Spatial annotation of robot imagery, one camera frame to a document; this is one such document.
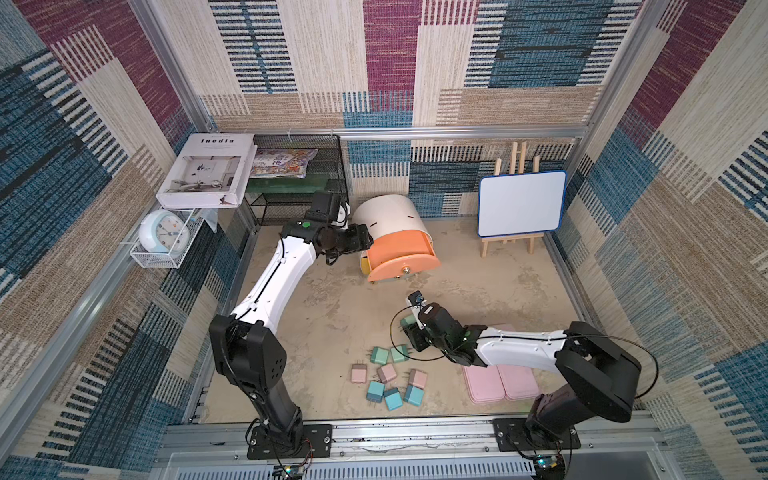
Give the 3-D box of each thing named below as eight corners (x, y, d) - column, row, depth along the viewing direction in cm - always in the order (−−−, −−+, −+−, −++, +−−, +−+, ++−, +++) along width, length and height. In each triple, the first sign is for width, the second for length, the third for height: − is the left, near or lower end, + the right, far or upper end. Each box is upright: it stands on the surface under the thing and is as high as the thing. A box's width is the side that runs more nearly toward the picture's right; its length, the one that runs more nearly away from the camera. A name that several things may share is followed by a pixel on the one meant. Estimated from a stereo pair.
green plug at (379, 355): (370, 364, 87) (370, 361, 85) (371, 349, 90) (370, 346, 88) (388, 364, 87) (388, 361, 85) (388, 349, 90) (388, 346, 88)
